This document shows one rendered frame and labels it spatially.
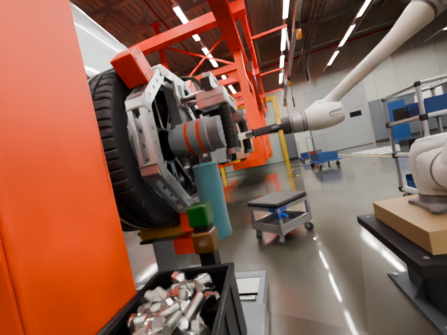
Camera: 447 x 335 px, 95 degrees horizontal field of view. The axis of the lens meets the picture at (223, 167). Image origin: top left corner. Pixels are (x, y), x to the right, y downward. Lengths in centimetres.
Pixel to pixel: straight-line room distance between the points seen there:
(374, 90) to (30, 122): 1521
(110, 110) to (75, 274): 43
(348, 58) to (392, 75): 257
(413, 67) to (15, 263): 1631
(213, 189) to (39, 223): 45
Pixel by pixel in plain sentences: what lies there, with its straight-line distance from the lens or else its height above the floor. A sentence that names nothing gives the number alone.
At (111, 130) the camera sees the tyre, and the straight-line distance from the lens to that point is 65.
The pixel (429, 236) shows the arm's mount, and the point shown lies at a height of 36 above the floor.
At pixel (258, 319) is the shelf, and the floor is 45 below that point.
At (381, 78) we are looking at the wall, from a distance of 1554.
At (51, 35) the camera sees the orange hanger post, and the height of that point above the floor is 98.
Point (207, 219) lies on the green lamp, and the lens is 38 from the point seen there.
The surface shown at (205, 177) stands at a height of 69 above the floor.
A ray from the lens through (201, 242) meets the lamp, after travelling 40.
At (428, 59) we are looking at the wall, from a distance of 1668.
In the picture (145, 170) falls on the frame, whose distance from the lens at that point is 64.
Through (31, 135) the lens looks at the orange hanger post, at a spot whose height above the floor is 81.
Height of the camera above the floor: 73
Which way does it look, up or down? 1 degrees down
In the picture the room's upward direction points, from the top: 12 degrees counter-clockwise
